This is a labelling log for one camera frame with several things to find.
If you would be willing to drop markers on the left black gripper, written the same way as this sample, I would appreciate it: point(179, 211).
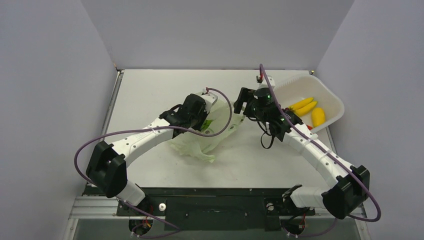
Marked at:
point(198, 126)

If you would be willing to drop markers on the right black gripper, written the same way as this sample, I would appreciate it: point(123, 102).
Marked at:
point(243, 100)

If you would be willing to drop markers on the green plastic bag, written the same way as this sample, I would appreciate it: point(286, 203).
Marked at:
point(200, 147)

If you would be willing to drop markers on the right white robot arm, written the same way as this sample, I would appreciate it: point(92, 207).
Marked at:
point(346, 184)

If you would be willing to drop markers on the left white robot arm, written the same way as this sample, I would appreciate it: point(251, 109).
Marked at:
point(107, 168)

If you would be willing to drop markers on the green fake round fruit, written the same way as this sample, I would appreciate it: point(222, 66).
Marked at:
point(206, 124)

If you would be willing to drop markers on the upper yellow fake banana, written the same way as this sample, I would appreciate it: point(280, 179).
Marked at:
point(301, 104)

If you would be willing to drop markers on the yellow fake banana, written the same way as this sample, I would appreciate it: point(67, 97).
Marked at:
point(301, 104)
point(306, 109)

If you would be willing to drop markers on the lower yellow fake banana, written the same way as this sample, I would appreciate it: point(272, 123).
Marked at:
point(306, 109)

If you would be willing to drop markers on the yellow fake mango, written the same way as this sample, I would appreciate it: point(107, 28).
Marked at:
point(318, 117)

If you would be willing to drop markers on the white plastic basket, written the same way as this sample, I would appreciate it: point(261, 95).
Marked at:
point(311, 91)

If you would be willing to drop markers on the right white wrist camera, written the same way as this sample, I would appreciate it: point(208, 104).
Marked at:
point(265, 81)

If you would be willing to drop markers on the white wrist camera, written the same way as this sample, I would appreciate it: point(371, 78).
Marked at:
point(209, 98)
point(265, 81)

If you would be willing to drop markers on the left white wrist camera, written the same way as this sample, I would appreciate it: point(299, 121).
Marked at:
point(209, 98)

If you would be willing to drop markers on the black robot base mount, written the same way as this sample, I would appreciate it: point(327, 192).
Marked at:
point(223, 209)

